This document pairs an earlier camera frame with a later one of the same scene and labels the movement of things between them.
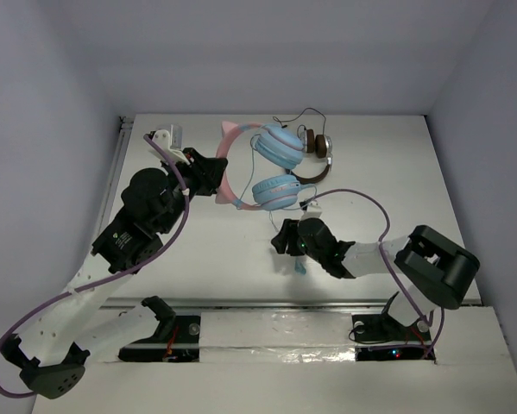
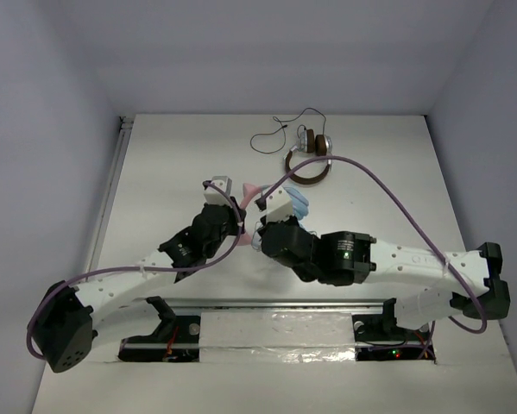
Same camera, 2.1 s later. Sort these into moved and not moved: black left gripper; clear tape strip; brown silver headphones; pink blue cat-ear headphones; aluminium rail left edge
Moved: pink blue cat-ear headphones; black left gripper
Not moved: aluminium rail left edge; clear tape strip; brown silver headphones
